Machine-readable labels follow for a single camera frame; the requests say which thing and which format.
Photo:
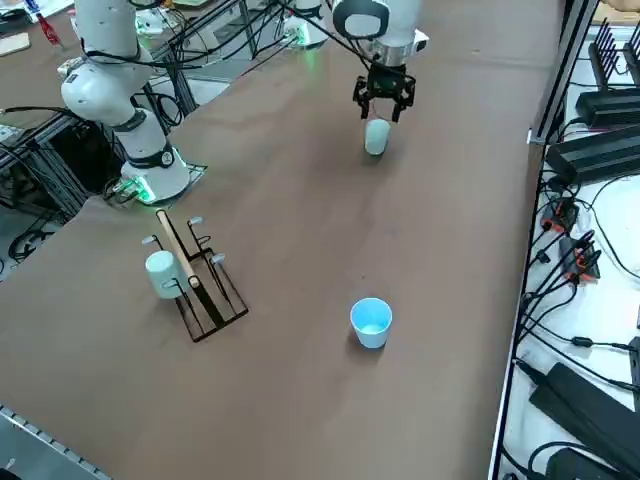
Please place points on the white post bracket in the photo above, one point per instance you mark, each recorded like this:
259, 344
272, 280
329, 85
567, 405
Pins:
537, 137

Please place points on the red black connector block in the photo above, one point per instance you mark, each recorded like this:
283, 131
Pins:
562, 215
582, 260

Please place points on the black power adapter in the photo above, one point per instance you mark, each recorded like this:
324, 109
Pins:
585, 415

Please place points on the black flat box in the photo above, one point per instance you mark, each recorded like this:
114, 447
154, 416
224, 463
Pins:
607, 110

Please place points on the black pronged stand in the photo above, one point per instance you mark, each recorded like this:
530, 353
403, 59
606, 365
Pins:
607, 55

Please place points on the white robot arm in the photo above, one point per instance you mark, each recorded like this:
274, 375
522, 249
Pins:
100, 95
311, 32

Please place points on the blue plastic cup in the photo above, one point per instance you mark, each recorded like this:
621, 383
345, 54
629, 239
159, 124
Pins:
370, 330

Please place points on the dark ribbed power brick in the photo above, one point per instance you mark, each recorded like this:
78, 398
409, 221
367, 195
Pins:
595, 157

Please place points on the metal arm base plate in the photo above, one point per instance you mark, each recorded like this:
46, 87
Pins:
196, 170

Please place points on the aluminium camera post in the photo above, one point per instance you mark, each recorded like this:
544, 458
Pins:
565, 65

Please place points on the pale green plastic cup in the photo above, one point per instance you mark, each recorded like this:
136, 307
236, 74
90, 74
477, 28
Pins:
161, 275
376, 140

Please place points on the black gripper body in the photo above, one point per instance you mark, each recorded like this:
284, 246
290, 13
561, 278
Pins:
387, 80

